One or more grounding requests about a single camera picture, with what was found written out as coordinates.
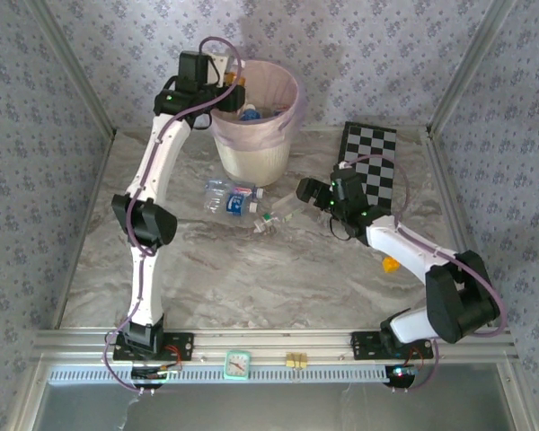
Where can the clear plastic container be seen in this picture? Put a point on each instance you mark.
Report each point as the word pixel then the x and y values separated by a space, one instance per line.
pixel 287 207

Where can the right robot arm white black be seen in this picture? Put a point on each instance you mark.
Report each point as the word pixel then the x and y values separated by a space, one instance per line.
pixel 400 244

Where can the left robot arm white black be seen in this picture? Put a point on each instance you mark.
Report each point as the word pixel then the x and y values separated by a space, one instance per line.
pixel 155 157

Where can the pink plastic bin liner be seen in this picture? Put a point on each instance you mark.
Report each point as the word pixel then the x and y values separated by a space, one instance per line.
pixel 278 85

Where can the white waste bin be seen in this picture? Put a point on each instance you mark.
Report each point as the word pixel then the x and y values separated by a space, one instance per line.
pixel 256 164

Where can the black grey chessboard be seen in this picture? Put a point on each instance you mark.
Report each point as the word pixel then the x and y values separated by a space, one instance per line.
pixel 377 148

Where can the yellow toy block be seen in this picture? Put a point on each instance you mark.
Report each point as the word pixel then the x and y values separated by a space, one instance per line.
pixel 391 265

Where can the clear bottle pink white label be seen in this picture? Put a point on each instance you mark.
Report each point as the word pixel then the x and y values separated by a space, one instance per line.
pixel 244 190

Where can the clear ribbed plastic bottle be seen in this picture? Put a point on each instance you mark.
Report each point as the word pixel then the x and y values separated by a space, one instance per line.
pixel 215 195

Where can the small wooden clip block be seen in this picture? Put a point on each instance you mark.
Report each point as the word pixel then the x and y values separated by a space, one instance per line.
pixel 296 360

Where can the small electronics board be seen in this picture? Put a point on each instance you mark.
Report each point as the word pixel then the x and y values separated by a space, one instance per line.
pixel 402 372
pixel 155 373

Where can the small green alarm clock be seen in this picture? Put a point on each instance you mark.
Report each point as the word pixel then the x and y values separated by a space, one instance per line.
pixel 237 366

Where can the aluminium side rail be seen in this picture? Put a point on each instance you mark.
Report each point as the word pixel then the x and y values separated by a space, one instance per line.
pixel 458 224

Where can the aluminium frame post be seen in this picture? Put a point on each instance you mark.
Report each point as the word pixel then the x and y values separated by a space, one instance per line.
pixel 72 67
pixel 471 67

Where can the aluminium frame rail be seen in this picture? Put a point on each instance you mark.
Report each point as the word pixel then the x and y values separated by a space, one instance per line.
pixel 274 343

